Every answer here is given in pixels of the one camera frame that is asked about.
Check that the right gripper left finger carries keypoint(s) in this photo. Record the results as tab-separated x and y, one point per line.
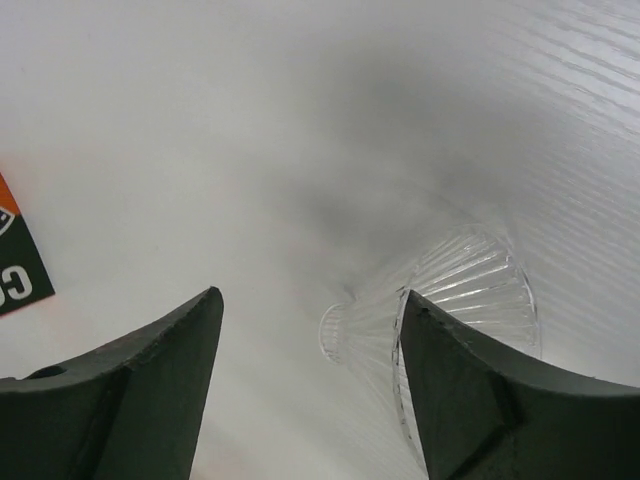
130	409

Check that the orange coffee filter box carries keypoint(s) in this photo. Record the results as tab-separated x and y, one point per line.
24	278

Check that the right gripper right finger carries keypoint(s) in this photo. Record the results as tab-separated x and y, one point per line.
484	410

